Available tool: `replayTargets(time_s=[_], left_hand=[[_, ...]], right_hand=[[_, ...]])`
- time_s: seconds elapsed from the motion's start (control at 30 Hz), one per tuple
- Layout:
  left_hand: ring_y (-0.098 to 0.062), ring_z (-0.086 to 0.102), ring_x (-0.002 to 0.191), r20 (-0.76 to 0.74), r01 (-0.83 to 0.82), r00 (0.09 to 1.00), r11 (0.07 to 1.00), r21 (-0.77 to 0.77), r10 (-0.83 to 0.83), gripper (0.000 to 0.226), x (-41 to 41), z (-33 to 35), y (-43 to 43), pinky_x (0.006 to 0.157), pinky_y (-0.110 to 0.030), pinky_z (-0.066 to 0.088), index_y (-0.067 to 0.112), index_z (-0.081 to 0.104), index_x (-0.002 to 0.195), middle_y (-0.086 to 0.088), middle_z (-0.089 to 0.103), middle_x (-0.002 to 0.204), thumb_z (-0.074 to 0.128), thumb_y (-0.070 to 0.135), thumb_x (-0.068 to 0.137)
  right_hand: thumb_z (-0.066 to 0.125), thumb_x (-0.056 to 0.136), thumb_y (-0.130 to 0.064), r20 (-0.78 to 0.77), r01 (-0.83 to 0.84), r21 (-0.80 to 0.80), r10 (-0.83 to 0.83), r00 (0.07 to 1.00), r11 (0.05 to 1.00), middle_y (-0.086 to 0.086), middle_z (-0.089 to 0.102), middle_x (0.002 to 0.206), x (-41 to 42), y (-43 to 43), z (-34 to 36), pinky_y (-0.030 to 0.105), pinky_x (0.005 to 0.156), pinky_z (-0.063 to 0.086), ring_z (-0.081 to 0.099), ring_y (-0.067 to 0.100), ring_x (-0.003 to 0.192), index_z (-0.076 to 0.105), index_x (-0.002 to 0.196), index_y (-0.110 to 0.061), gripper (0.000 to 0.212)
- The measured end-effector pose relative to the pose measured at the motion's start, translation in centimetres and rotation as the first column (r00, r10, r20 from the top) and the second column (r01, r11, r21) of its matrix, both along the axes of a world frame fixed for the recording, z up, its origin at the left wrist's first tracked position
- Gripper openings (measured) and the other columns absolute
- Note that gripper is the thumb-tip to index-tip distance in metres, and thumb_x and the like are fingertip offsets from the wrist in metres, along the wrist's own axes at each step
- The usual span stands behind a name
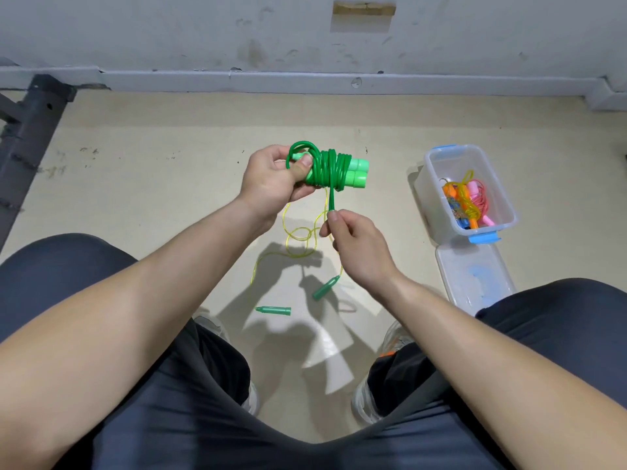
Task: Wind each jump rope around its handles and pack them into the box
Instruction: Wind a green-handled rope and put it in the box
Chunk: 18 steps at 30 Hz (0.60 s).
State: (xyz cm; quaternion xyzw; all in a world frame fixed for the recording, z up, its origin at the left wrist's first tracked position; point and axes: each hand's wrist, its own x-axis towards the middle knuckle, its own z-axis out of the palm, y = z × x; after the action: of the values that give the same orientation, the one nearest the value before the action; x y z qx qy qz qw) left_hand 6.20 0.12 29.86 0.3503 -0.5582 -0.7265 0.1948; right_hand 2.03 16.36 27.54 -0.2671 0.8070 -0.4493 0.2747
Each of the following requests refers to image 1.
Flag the person's right hand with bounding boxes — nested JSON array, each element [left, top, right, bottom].
[[319, 209, 405, 302]]

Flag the orange handled yellow skipping rope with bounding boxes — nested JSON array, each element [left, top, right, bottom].
[[441, 169, 483, 231]]

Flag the black metal rack frame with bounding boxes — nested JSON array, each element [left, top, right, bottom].
[[0, 75, 76, 253]]

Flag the pink skipping rope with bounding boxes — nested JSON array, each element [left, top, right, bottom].
[[466, 179, 496, 229]]

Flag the grey right shoe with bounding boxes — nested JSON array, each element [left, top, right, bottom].
[[351, 322, 417, 427]]

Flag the small wooden wall block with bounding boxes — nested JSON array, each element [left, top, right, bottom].
[[332, 1, 397, 18]]

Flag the black shorts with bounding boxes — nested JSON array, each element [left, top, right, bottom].
[[0, 234, 627, 470]]

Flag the green-handled dark green jump rope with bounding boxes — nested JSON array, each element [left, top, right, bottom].
[[286, 140, 372, 217]]

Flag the grey shoe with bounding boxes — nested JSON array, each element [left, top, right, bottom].
[[196, 310, 261, 417], [351, 322, 417, 427]]

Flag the person's left hand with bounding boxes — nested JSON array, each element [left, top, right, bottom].
[[235, 144, 317, 233]]

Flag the clear plastic box lid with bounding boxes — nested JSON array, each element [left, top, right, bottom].
[[435, 240, 517, 317]]

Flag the person's left forearm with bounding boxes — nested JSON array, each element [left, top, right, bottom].
[[0, 200, 268, 470]]

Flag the grey left shoe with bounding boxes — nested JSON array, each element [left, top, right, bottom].
[[196, 310, 261, 417]]

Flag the clear storage box blue latches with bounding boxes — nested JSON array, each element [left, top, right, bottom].
[[411, 144, 517, 245]]

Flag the person's right forearm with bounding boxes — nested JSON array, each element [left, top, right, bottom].
[[377, 277, 627, 470]]

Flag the pile of colourful jump ropes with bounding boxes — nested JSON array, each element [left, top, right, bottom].
[[249, 195, 344, 316]]

